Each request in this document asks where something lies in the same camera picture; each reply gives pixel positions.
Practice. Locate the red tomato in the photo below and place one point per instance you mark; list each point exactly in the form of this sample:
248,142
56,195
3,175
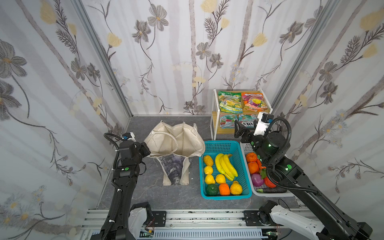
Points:
268,183

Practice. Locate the orange persimmon upper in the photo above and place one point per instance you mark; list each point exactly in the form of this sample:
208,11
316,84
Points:
251,157

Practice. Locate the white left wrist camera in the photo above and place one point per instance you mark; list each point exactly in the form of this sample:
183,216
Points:
129,136

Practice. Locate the yellow lemon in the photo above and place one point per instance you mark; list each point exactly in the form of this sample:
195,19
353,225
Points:
208,161
209,179
220,179
208,170

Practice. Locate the dark cucumber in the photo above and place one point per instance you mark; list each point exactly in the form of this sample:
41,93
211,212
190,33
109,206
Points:
275,190

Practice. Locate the orange snack bag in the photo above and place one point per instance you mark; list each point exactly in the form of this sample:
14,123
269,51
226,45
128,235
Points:
254,102

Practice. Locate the orange persimmon lower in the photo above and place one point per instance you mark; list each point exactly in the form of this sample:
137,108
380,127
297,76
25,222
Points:
253,167

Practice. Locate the yellow lemon top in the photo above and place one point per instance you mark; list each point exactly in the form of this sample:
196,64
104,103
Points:
208,161

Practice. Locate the large yellow citrus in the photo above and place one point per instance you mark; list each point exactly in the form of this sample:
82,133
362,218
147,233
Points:
236,189

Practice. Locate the Fox's candy bag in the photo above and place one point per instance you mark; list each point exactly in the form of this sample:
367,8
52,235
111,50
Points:
249,121

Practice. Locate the green snack bag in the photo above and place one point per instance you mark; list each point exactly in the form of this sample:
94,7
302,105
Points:
230,102

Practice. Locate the white plastic basket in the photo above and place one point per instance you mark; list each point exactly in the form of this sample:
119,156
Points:
247,148

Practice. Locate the green avocado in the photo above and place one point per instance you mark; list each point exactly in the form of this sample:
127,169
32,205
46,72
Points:
212,190

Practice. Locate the yellow banana bunch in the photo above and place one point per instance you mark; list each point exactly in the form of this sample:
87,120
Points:
224,166

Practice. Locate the teal plastic basket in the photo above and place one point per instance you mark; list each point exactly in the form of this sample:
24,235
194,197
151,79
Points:
213,148

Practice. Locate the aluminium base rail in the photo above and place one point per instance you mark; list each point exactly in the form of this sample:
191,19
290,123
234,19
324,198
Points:
224,225

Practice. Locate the purple onion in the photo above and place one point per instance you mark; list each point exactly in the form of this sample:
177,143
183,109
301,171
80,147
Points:
257,180

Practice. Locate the red green candy bag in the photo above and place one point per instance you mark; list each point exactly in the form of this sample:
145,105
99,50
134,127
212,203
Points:
227,121

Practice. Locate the cream canvas tote bag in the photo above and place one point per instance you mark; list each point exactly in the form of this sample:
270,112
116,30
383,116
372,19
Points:
173,147

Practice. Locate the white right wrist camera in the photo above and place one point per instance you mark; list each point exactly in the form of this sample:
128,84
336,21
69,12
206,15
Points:
264,120

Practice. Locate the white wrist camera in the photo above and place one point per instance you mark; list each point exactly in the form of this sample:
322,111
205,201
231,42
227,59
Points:
129,136
264,120

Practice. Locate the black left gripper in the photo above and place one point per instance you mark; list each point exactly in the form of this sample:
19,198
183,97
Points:
143,149

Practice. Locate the orange persimmon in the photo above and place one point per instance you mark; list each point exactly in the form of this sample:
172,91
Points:
251,157
253,167

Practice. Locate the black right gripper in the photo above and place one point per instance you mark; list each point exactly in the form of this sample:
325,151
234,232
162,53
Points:
246,134

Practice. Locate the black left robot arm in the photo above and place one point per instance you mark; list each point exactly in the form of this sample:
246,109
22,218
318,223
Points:
126,170

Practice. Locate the orange fruit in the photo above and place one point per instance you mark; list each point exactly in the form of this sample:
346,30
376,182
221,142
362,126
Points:
224,189

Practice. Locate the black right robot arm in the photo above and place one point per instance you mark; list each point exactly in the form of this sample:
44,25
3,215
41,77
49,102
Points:
332,224

